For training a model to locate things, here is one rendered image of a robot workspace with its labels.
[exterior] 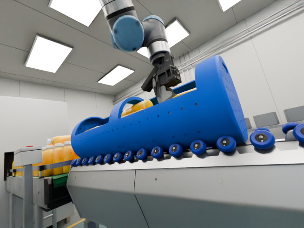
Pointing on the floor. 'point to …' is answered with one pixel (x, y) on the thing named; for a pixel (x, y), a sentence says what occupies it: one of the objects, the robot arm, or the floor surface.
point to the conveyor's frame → (38, 199)
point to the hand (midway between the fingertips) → (165, 108)
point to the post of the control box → (27, 196)
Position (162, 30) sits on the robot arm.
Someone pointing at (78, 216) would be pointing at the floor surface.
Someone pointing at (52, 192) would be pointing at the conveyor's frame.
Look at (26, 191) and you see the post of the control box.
